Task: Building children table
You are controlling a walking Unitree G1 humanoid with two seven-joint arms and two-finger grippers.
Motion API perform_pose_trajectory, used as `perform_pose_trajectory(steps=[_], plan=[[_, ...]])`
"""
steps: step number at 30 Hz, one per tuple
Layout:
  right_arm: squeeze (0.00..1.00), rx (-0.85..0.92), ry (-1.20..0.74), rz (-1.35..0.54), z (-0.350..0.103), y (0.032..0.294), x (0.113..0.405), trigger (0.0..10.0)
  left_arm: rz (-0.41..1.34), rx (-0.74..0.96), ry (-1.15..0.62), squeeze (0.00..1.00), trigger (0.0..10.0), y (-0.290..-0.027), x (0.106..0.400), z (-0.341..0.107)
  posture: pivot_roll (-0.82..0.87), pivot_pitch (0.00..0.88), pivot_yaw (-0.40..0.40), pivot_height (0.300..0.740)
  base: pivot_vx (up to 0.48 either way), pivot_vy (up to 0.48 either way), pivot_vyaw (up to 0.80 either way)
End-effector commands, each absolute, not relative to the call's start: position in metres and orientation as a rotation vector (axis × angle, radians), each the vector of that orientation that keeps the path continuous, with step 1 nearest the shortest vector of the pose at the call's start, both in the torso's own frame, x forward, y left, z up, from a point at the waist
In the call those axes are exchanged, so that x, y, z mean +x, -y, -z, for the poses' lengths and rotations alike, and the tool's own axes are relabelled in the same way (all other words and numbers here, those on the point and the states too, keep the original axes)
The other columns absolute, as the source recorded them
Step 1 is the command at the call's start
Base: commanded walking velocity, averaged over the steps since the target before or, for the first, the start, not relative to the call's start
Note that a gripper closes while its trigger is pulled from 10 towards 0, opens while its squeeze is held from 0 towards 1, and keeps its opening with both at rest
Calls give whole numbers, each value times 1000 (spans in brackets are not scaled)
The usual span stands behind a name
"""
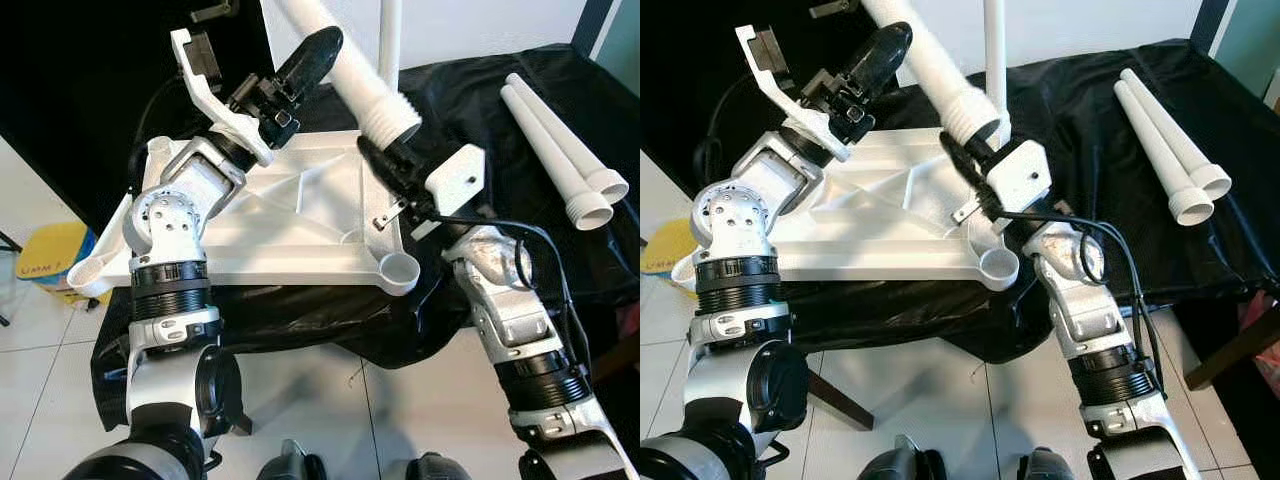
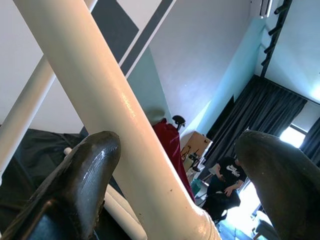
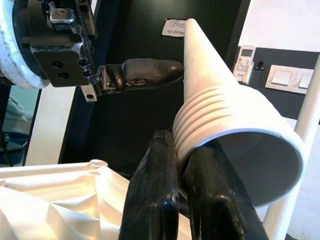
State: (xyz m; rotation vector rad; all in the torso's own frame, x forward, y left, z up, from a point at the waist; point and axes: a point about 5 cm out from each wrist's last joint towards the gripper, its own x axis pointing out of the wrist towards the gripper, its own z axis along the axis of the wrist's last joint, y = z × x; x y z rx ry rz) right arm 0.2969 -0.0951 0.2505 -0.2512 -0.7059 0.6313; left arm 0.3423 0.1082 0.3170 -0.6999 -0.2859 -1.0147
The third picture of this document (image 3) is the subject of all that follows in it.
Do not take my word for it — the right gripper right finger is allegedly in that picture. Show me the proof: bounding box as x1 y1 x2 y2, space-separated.
181 142 270 240

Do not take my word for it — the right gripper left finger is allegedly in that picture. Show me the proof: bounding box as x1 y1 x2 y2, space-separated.
119 130 181 240

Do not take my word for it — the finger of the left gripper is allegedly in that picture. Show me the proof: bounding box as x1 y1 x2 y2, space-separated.
96 58 185 97

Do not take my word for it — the white plastic table leg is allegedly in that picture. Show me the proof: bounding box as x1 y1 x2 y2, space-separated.
172 17 307 210
262 49 320 240

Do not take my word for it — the white plastic table top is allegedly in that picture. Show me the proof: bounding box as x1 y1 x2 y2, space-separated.
0 159 196 240

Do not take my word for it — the black door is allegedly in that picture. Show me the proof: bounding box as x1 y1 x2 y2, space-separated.
59 0 251 181

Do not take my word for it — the white paper office sign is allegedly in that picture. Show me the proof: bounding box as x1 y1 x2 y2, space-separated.
161 17 187 38

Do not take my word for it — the white air conditioner remote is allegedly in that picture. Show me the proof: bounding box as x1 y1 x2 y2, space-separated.
232 44 256 85

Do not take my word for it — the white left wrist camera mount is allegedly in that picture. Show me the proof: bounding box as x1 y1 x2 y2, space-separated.
0 0 50 90

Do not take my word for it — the white wall switch panel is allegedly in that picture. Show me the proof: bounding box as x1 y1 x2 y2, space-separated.
264 64 315 95

